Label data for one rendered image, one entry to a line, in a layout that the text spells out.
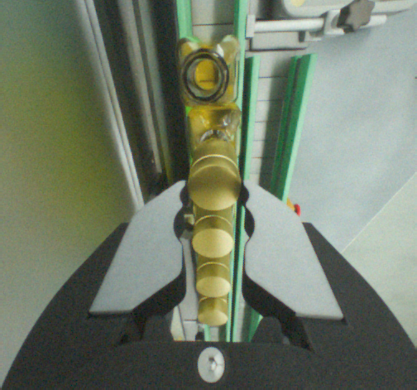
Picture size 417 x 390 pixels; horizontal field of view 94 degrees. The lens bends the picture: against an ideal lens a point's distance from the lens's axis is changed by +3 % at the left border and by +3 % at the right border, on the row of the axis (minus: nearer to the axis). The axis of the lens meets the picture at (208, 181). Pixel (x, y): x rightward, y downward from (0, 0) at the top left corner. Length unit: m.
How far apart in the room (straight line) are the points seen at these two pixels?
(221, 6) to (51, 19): 0.24
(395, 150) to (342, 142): 0.15
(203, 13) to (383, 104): 0.48
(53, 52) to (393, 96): 0.65
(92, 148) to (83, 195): 0.05
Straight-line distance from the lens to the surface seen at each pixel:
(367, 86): 0.63
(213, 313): 0.25
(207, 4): 0.40
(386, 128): 0.70
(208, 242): 0.16
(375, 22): 0.37
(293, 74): 0.38
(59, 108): 0.22
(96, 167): 0.25
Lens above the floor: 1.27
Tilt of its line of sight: 59 degrees down
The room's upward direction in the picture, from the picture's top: 176 degrees counter-clockwise
